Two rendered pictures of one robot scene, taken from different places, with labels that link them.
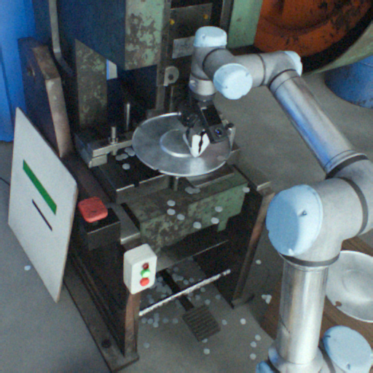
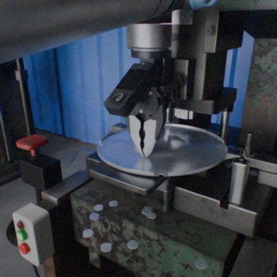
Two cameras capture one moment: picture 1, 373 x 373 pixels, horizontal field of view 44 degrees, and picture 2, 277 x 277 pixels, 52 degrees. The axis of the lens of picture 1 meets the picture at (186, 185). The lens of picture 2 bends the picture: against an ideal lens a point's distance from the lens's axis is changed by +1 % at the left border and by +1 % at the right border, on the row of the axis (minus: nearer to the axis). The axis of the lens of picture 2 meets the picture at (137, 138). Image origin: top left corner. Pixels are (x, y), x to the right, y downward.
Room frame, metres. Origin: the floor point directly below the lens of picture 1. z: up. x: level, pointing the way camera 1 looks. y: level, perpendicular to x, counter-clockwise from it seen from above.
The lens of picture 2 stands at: (0.85, -0.51, 1.04)
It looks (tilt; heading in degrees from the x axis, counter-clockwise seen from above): 22 degrees down; 72
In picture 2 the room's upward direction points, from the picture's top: straight up
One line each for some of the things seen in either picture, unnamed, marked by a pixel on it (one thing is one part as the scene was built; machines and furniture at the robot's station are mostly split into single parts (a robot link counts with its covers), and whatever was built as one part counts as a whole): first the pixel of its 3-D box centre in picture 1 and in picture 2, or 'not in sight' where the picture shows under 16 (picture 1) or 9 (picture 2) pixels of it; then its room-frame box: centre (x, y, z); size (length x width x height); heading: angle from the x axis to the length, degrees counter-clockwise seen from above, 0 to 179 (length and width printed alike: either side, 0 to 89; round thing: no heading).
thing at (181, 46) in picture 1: (175, 49); (184, 25); (1.15, 0.08, 1.04); 0.17 x 0.15 x 0.30; 38
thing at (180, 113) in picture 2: not in sight; (185, 110); (1.18, 0.10, 0.84); 0.05 x 0.03 x 0.04; 128
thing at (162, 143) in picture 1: (181, 142); (160, 144); (1.08, 0.03, 0.79); 0.29 x 0.29 x 0.01
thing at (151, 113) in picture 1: (161, 97); (188, 100); (1.19, 0.11, 0.86); 0.20 x 0.16 x 0.05; 128
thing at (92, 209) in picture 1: (92, 217); (34, 152); (0.80, 0.22, 0.72); 0.07 x 0.06 x 0.08; 38
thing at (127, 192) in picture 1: (158, 147); (182, 166); (1.18, 0.11, 0.68); 0.45 x 0.30 x 0.06; 128
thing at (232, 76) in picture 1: (234, 73); not in sight; (0.96, -0.07, 1.09); 0.11 x 0.11 x 0.08; 29
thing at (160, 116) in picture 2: not in sight; (153, 117); (1.04, -0.03, 0.88); 0.05 x 0.02 x 0.09; 128
